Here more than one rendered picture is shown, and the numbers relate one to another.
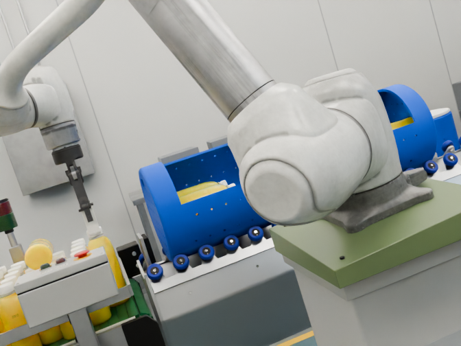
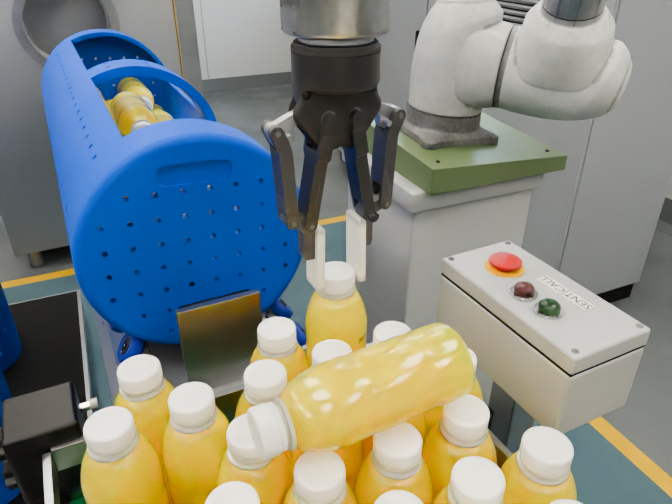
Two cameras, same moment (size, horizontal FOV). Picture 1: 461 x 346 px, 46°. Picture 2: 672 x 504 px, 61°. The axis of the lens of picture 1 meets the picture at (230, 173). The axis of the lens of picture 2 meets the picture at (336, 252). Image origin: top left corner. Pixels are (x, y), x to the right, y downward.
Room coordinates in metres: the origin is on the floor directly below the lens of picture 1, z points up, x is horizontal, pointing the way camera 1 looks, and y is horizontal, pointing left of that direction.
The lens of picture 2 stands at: (1.51, 0.87, 1.43)
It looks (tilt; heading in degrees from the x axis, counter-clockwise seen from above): 29 degrees down; 258
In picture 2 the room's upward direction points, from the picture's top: straight up
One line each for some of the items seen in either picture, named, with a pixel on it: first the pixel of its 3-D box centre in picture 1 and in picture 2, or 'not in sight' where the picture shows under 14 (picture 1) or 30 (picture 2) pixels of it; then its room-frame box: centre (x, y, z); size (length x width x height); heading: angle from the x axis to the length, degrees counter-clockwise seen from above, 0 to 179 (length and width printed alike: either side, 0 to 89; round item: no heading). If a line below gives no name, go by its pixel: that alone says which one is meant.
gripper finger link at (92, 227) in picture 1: (90, 221); (355, 245); (1.39, 0.38, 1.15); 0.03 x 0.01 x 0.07; 104
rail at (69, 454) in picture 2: (124, 273); (244, 396); (1.51, 0.37, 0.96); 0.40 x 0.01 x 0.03; 14
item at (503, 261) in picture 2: (81, 254); (505, 262); (1.21, 0.38, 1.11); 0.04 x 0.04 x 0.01
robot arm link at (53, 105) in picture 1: (42, 97); not in sight; (1.40, 0.39, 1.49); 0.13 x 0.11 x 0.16; 141
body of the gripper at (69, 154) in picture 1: (71, 164); (335, 93); (1.41, 0.39, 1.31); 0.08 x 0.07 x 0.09; 14
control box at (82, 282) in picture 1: (68, 284); (528, 326); (1.20, 0.42, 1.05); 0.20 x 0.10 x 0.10; 104
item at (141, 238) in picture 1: (148, 255); (221, 339); (1.53, 0.30, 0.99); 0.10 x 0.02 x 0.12; 14
